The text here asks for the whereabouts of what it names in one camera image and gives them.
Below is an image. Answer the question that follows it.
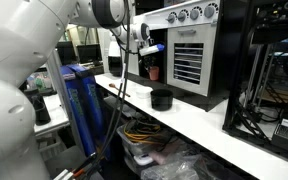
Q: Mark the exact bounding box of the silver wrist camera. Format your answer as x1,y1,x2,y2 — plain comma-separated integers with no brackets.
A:
138,43,166,57

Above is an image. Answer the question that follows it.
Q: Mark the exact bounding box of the white bowl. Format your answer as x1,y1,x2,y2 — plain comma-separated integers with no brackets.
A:
135,85,154,100

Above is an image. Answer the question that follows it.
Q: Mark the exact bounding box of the yellow cable bundle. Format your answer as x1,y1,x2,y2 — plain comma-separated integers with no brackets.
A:
123,121,163,145

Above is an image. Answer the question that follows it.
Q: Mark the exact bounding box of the pink soft item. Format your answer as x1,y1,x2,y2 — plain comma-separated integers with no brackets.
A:
148,142,187,166

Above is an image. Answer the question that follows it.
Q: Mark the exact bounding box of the colourful printed box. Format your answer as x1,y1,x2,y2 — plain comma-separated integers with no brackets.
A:
26,70,54,92

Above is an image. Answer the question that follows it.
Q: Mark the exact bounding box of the orange plastic cup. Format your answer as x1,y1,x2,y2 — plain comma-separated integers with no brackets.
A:
148,65,160,82

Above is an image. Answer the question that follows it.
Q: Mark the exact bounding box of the clear plastic storage bin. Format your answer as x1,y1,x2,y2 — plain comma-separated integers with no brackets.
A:
116,119,173,158

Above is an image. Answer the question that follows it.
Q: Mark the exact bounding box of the metal clamp with orange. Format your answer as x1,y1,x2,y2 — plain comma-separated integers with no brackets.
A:
53,168,85,180

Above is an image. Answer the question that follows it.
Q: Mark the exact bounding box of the black electronics box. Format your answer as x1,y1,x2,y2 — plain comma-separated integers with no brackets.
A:
271,118,288,158

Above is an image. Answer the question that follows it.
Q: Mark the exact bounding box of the black tapered container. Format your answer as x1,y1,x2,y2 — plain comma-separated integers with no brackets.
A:
23,88,52,127

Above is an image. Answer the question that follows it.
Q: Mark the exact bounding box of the aluminium support pole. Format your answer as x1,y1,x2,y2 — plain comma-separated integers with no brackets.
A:
46,49,87,156

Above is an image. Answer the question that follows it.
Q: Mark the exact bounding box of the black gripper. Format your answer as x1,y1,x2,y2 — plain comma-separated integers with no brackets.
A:
140,54,158,73

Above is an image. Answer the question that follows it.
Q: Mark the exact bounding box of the toy oven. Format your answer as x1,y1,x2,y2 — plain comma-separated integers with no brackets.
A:
135,0,233,113

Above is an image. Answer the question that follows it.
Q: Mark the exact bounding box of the black computer monitor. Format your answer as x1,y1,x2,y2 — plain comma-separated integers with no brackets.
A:
76,43,104,65
55,41,79,66

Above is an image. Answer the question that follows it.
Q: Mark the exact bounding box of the white toy oven door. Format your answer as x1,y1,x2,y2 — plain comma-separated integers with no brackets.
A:
166,23,219,98

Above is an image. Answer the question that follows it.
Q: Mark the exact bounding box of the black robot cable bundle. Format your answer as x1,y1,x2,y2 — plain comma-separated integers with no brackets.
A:
80,0,132,180

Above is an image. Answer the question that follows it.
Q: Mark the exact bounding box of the black mug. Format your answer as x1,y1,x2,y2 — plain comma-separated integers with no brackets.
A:
149,88,174,112

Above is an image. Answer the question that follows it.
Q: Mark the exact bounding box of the wooden spoon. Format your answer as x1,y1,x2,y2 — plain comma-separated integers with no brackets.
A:
108,82,132,98

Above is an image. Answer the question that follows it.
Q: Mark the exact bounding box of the clear plastic bag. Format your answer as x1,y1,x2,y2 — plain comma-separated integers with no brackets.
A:
139,153,220,180

